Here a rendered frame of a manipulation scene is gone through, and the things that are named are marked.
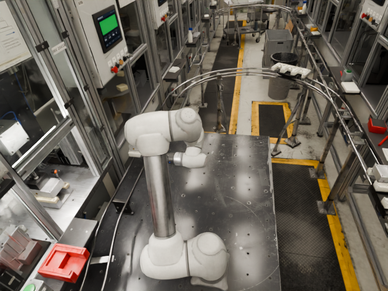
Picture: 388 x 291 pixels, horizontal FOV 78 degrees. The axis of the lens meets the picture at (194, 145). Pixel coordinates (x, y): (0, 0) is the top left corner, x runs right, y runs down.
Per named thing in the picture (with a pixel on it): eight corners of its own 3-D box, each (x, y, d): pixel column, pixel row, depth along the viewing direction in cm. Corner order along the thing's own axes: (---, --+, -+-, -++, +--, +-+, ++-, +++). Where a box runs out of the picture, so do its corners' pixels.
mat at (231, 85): (235, 138, 305) (235, 138, 304) (190, 135, 316) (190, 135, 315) (246, 19, 737) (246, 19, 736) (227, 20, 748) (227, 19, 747)
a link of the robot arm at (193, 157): (183, 169, 159) (186, 150, 164) (206, 171, 157) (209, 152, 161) (181, 164, 149) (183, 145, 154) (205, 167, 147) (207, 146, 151)
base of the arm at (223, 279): (230, 246, 130) (231, 242, 126) (227, 291, 113) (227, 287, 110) (197, 242, 133) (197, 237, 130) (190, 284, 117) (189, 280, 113)
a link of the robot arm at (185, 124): (200, 118, 112) (171, 120, 112) (200, 97, 95) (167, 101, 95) (203, 144, 108) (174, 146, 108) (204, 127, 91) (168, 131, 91)
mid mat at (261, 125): (297, 145, 289) (297, 144, 288) (250, 142, 299) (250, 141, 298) (288, 102, 362) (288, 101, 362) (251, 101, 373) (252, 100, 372)
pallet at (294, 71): (270, 75, 261) (271, 66, 254) (276, 70, 268) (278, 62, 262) (302, 84, 241) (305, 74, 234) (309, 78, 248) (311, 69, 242)
